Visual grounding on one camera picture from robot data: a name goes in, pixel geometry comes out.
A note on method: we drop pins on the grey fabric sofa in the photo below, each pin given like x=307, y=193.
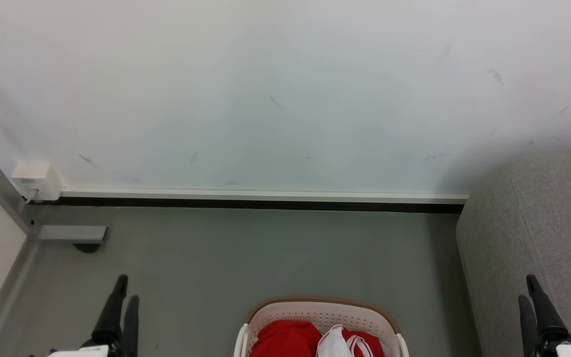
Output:
x=533, y=228

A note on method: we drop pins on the red and white garment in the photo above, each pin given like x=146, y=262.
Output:
x=285, y=339

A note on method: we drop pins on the black baseboard strip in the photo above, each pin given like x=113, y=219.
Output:
x=265, y=204

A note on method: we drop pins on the white wall socket box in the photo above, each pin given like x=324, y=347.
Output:
x=37, y=179

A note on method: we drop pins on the black round foot pad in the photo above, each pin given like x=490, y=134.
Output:
x=86, y=247

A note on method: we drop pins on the grey metal frame foot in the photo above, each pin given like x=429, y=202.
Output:
x=72, y=233

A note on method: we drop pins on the cream perforated laundry basket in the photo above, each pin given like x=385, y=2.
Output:
x=315, y=311

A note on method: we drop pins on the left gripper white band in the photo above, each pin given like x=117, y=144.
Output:
x=87, y=351

